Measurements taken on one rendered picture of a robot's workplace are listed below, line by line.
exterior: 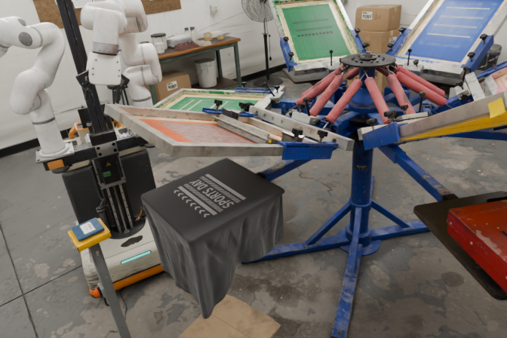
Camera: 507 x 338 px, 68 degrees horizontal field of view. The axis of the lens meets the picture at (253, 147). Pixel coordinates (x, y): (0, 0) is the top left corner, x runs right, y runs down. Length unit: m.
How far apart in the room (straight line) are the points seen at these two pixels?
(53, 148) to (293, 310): 1.58
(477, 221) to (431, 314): 1.26
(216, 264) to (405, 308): 1.29
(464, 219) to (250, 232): 0.81
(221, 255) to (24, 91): 1.02
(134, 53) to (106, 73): 0.52
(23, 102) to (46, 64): 0.18
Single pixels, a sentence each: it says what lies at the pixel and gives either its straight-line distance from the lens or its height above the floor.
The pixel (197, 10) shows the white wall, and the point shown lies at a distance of 5.92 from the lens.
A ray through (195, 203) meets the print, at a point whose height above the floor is 0.95.
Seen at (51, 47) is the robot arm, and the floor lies 1.61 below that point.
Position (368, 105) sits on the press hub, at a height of 1.06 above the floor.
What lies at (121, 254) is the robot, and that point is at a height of 0.28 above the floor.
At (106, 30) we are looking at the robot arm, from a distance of 1.29.
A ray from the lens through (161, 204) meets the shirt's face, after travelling 1.68.
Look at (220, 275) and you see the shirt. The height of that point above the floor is 0.70.
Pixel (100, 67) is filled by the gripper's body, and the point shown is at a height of 1.59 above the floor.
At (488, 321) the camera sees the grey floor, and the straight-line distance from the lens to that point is 2.59.
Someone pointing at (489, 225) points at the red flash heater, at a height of 1.10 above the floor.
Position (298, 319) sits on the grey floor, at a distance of 2.38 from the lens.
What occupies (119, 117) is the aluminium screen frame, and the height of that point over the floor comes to 1.36.
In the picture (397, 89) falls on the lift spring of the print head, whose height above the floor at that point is 1.20.
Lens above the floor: 1.86
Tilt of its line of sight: 26 degrees down
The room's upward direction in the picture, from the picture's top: 5 degrees counter-clockwise
